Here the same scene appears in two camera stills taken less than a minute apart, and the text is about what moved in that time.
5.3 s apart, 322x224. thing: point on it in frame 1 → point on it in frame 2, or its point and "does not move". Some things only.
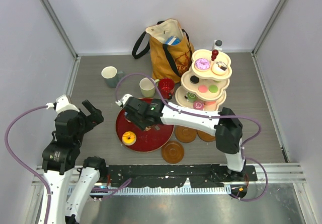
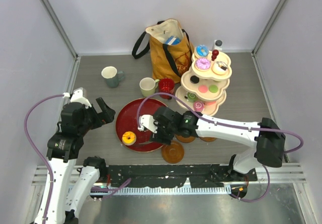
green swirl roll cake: (191, 96) does not move
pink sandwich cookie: (203, 88) does not move
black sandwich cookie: (194, 79) does not move
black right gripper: (142, 126) → (159, 137)
